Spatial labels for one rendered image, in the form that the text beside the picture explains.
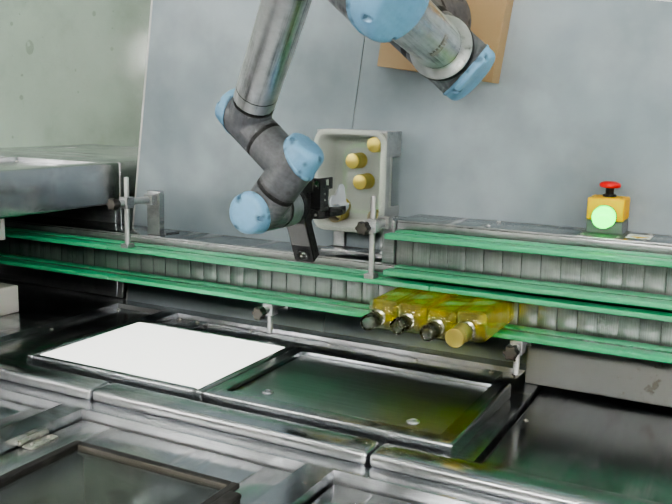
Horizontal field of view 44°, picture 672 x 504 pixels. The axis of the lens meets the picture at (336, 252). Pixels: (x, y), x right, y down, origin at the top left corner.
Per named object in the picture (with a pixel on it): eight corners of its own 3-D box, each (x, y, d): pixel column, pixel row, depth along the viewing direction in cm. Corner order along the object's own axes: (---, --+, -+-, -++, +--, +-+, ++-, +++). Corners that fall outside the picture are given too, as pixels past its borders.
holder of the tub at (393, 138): (330, 246, 197) (315, 250, 190) (333, 128, 193) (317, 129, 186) (397, 253, 190) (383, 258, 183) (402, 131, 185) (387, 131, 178)
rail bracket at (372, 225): (378, 271, 178) (352, 281, 167) (381, 192, 175) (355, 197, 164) (391, 273, 176) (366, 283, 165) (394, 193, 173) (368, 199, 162)
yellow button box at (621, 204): (591, 228, 169) (584, 232, 163) (594, 191, 168) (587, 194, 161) (628, 231, 166) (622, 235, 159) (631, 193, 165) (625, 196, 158)
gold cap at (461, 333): (474, 341, 145) (465, 347, 141) (454, 343, 147) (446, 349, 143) (470, 321, 145) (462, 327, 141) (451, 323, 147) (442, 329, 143)
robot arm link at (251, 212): (273, 210, 142) (246, 246, 145) (304, 204, 151) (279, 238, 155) (243, 179, 144) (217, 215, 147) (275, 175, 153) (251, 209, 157)
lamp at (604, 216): (591, 226, 162) (589, 228, 159) (593, 203, 161) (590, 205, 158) (616, 229, 160) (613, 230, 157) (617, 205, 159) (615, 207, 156)
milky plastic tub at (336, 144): (329, 224, 196) (311, 228, 188) (331, 127, 192) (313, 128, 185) (397, 230, 188) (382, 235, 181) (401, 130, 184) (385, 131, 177)
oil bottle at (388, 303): (407, 307, 176) (363, 330, 157) (407, 281, 175) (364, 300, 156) (432, 310, 174) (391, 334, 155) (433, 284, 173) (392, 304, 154)
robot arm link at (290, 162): (270, 116, 142) (236, 164, 147) (312, 160, 139) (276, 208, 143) (295, 118, 149) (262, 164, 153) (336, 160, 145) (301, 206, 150)
